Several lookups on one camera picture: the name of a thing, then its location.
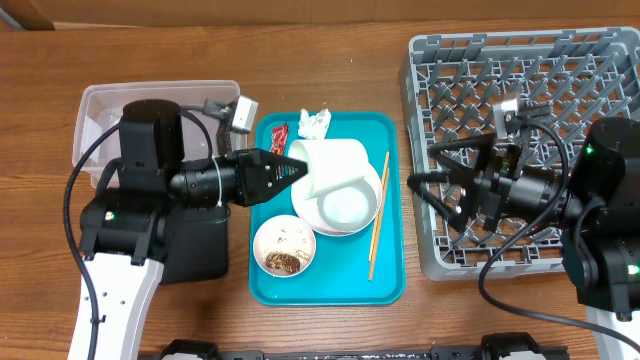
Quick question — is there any black plastic tray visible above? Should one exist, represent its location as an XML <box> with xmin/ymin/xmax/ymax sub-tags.
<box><xmin>160</xmin><ymin>206</ymin><xmax>229</xmax><ymax>285</ymax></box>

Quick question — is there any red snack wrapper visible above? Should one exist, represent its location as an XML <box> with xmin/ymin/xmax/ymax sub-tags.
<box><xmin>270</xmin><ymin>123</ymin><xmax>289</xmax><ymax>155</ymax></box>

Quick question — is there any large pink plate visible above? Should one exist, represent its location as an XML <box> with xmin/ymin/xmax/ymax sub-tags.
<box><xmin>291</xmin><ymin>164</ymin><xmax>381</xmax><ymax>236</ymax></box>

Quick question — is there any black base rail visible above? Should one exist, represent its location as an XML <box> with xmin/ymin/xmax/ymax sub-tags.
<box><xmin>139</xmin><ymin>332</ymin><xmax>570</xmax><ymax>360</ymax></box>

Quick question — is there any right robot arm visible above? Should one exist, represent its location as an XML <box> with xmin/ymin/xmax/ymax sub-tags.
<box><xmin>407</xmin><ymin>116</ymin><xmax>639</xmax><ymax>359</ymax></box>

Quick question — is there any small plate with food scraps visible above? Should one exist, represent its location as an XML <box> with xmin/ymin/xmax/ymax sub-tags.
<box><xmin>252</xmin><ymin>215</ymin><xmax>316</xmax><ymax>278</ymax></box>

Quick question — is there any teal plastic serving tray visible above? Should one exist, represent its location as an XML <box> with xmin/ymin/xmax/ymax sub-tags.
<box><xmin>248</xmin><ymin>112</ymin><xmax>406</xmax><ymax>306</ymax></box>

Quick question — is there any clear plastic bin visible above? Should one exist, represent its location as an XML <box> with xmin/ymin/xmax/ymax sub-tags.
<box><xmin>72</xmin><ymin>80</ymin><xmax>241</xmax><ymax>189</ymax></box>

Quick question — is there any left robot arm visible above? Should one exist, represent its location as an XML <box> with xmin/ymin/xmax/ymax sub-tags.
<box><xmin>65</xmin><ymin>96</ymin><xmax>308</xmax><ymax>359</ymax></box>

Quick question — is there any grey dishwasher rack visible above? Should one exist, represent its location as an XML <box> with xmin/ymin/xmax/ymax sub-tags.
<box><xmin>399</xmin><ymin>27</ymin><xmax>639</xmax><ymax>281</ymax></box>

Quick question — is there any grey bowl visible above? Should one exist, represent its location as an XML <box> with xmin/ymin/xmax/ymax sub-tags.
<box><xmin>318</xmin><ymin>178</ymin><xmax>381</xmax><ymax>233</ymax></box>

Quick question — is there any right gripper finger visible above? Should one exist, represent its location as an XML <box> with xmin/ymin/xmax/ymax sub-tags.
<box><xmin>407</xmin><ymin>172</ymin><xmax>475</xmax><ymax>232</ymax></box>
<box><xmin>428</xmin><ymin>133</ymin><xmax>496</xmax><ymax>172</ymax></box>

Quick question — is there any white cup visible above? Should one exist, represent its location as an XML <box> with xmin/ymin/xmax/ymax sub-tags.
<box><xmin>287</xmin><ymin>139</ymin><xmax>369</xmax><ymax>200</ymax></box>

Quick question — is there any crumpled white tissue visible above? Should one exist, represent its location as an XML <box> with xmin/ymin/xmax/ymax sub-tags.
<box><xmin>298</xmin><ymin>109</ymin><xmax>332</xmax><ymax>140</ymax></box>

